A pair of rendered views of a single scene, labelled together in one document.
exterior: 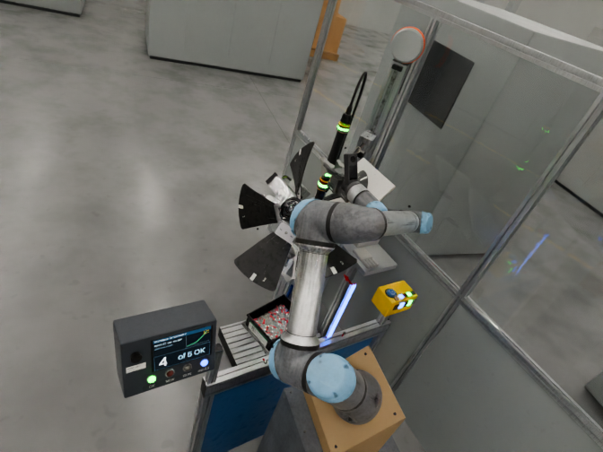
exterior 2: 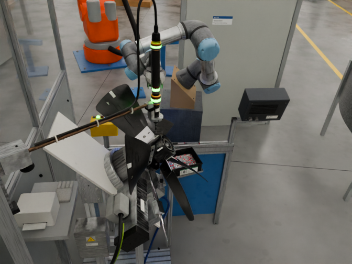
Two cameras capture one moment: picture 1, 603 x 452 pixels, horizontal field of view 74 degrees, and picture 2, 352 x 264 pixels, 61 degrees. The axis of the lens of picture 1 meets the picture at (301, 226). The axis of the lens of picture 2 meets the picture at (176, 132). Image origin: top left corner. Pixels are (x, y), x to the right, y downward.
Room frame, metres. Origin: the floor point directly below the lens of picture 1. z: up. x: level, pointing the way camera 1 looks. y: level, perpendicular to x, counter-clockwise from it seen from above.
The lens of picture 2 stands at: (2.35, 0.69, 2.08)
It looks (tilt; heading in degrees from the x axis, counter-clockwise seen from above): 36 degrees down; 213
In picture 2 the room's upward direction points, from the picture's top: 3 degrees clockwise
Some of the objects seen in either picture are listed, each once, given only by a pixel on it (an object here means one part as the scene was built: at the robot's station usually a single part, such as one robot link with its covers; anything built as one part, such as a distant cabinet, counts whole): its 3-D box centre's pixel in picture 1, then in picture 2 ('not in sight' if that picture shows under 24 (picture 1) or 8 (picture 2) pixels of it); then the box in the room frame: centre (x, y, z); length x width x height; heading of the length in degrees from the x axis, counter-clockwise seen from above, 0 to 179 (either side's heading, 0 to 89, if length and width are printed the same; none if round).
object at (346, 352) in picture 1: (286, 397); (166, 187); (1.07, -0.19, 0.45); 0.82 x 0.01 x 0.66; 131
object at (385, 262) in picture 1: (362, 248); (50, 208); (1.85, -0.37, 0.84); 0.36 x 0.24 x 0.03; 41
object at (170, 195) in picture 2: not in sight; (169, 211); (1.20, -0.06, 0.40); 0.03 x 0.03 x 0.80; 56
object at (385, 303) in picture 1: (394, 299); (104, 126); (1.33, -0.49, 1.02); 0.16 x 0.10 x 0.11; 131
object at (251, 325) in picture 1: (276, 321); (180, 162); (1.15, -0.03, 0.84); 0.22 x 0.17 x 0.07; 145
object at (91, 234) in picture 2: not in sight; (92, 238); (1.80, -0.14, 0.73); 0.15 x 0.09 x 0.22; 131
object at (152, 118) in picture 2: not in sight; (154, 110); (1.42, -0.03, 1.36); 0.09 x 0.07 x 0.10; 166
